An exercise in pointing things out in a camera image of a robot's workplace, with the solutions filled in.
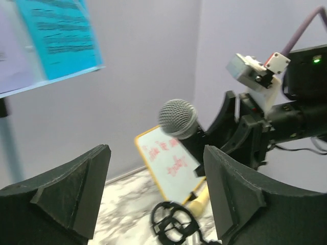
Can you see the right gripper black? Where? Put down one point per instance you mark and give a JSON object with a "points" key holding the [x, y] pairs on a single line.
{"points": [[255, 135]]}

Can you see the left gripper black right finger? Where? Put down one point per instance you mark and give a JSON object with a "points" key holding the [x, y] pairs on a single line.
{"points": [[252, 208]]}

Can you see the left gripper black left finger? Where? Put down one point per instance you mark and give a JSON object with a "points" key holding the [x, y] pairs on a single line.
{"points": [[60, 206]]}

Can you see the cream toy microphone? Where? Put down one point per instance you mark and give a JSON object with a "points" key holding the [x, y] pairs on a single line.
{"points": [[199, 204]]}

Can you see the black studio microphone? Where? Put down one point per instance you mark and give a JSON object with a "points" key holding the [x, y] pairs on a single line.
{"points": [[178, 119]]}

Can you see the light blue music stand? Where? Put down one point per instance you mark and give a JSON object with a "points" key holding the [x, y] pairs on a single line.
{"points": [[56, 123]]}

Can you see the black tripod with shock mount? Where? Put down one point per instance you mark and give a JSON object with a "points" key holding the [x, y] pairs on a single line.
{"points": [[168, 229]]}

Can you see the lilac sheet music page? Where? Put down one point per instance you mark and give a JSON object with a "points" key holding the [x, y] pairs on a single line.
{"points": [[15, 70]]}

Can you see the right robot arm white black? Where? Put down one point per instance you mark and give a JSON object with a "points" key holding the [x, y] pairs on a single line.
{"points": [[313, 109]]}

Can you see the cyan sheet music page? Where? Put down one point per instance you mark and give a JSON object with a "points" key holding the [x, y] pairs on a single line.
{"points": [[63, 36]]}

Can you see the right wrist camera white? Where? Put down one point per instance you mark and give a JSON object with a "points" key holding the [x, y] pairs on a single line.
{"points": [[260, 78]]}

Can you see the whiteboard with yellow frame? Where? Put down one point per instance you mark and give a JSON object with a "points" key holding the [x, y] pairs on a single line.
{"points": [[170, 165]]}

